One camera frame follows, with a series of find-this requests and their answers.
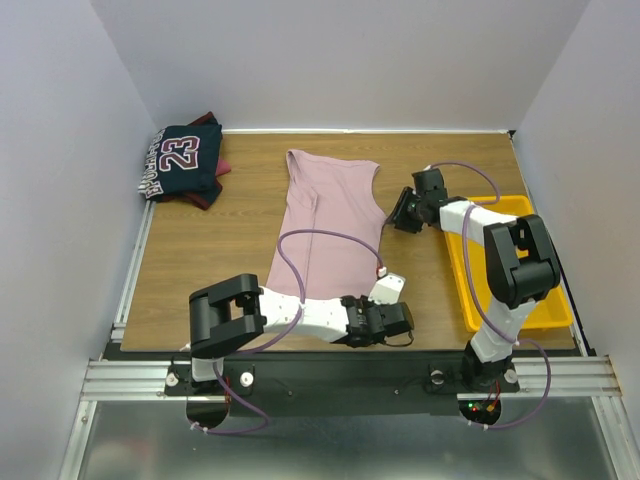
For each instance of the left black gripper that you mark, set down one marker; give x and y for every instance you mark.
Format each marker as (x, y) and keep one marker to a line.
(367, 304)

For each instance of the pink ribbed tank top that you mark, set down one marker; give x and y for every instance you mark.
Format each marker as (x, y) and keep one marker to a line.
(333, 195)

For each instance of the maroon folded tank top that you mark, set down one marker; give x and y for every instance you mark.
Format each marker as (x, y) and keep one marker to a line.
(204, 199)

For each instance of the navy number 23 jersey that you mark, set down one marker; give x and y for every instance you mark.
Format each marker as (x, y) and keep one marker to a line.
(180, 159)

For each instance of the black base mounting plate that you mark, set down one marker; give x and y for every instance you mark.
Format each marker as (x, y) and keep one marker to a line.
(345, 384)

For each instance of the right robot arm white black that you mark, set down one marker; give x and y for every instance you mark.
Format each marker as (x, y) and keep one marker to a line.
(521, 265)

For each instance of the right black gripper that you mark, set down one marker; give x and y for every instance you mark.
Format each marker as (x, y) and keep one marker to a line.
(406, 211)

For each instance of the yellow plastic tray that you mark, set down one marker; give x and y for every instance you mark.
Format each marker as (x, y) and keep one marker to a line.
(551, 313)

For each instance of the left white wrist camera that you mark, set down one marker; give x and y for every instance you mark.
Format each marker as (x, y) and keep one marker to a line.
(387, 289)

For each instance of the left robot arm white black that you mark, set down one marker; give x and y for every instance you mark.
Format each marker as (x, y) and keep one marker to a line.
(228, 315)

